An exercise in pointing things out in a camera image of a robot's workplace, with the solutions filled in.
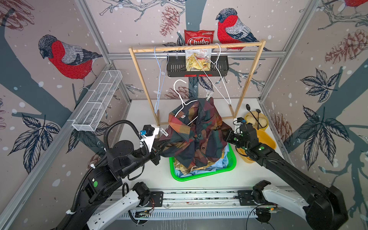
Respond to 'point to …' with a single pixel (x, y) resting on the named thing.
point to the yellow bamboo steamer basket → (263, 120)
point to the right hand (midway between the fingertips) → (221, 130)
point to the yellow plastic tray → (264, 138)
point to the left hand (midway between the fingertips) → (170, 137)
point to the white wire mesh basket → (96, 99)
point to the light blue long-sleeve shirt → (222, 163)
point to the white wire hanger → (157, 103)
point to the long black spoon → (248, 108)
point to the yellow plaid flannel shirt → (185, 170)
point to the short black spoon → (258, 110)
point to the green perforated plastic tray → (230, 166)
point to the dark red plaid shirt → (196, 132)
